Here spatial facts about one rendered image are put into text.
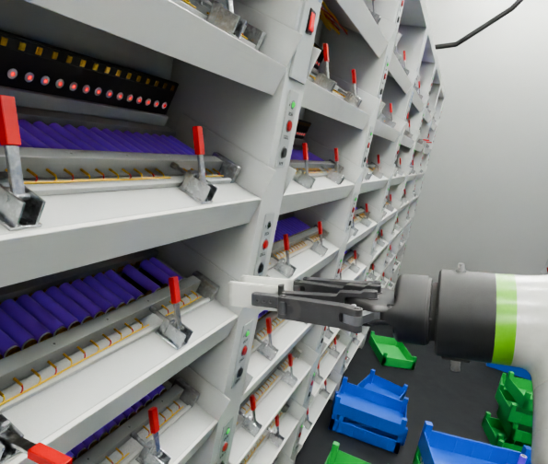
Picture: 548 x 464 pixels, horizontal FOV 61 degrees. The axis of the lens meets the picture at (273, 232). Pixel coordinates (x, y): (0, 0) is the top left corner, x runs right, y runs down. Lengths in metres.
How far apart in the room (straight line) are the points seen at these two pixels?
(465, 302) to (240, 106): 0.45
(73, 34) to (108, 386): 0.42
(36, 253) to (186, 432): 0.51
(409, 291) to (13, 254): 0.36
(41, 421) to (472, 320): 0.42
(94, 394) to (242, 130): 0.43
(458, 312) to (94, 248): 0.35
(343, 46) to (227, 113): 0.75
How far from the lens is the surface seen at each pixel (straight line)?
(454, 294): 0.50
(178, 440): 0.82
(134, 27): 0.45
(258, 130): 0.74
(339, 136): 1.42
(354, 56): 1.44
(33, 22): 0.63
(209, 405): 0.88
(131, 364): 0.60
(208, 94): 0.78
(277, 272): 1.02
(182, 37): 0.50
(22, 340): 0.56
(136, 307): 0.65
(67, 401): 0.54
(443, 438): 1.55
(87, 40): 0.68
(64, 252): 0.42
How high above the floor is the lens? 1.20
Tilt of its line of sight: 12 degrees down
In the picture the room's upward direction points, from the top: 11 degrees clockwise
